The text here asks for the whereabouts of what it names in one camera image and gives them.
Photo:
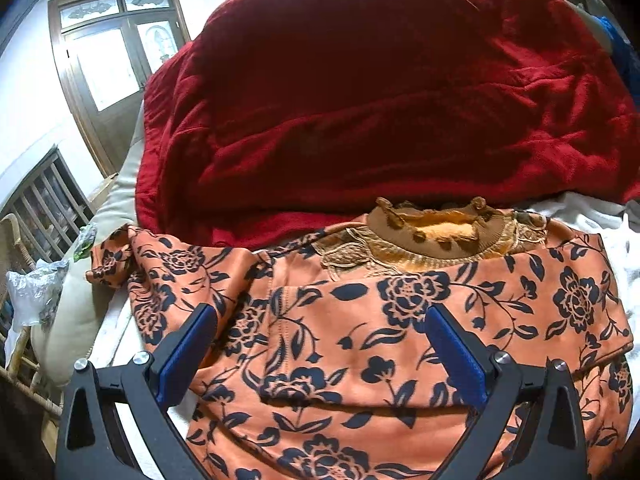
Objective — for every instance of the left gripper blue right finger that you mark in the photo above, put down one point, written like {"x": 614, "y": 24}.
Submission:
{"x": 487, "y": 381}

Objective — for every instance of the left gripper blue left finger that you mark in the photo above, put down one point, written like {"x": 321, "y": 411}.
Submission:
{"x": 155, "y": 381}

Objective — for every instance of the orange black floral blouse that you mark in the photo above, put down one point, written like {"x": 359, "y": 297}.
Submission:
{"x": 360, "y": 339}

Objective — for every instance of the white towel sheet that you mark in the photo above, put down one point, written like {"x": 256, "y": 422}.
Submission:
{"x": 600, "y": 219}

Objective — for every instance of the beige leather sofa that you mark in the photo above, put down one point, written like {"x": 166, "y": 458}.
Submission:
{"x": 82, "y": 305}

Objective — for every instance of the clear plastic bag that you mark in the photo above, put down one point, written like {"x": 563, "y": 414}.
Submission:
{"x": 35, "y": 295}

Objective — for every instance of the small green packet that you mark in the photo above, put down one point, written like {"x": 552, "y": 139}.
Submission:
{"x": 85, "y": 242}

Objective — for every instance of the wicker wooden chair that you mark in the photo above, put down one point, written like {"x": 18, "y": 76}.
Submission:
{"x": 19, "y": 367}

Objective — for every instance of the cardboard box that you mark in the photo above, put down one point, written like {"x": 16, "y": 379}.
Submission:
{"x": 99, "y": 195}

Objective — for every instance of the dark wooden slatted cabinet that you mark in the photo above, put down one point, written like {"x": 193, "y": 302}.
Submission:
{"x": 49, "y": 207}

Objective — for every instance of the red velvet blanket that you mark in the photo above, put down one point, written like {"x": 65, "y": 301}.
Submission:
{"x": 285, "y": 116}

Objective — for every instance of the brown wooden double door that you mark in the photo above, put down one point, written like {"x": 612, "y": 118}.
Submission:
{"x": 105, "y": 52}

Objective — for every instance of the blue cloth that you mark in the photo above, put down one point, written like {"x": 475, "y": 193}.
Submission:
{"x": 624, "y": 58}

